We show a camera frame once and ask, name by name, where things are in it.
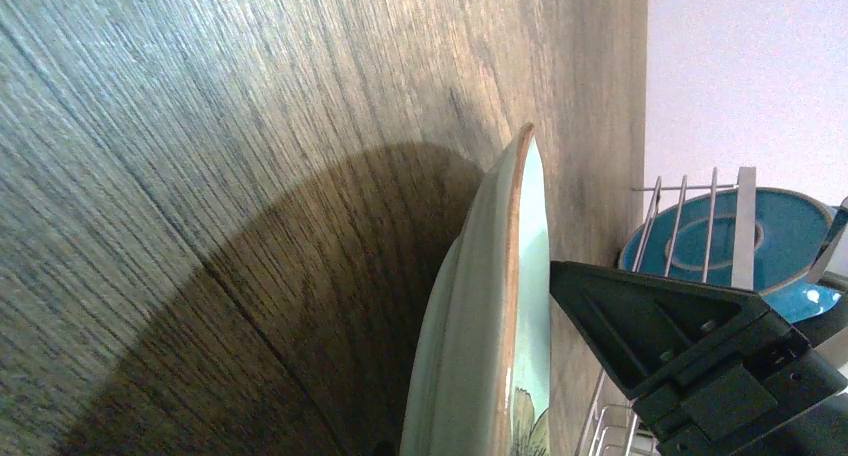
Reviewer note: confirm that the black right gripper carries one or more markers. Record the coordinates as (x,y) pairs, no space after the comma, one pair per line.
(710,369)

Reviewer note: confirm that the metal wire dish rack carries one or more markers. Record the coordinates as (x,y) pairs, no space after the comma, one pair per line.
(693,228)

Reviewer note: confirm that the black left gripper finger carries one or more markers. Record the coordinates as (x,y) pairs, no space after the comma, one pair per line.
(384,448)

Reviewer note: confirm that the blue polka dot plate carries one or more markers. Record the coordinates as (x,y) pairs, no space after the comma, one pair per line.
(791,228)

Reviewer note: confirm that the pale green flower plate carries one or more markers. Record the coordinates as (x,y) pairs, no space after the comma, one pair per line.
(480,383)

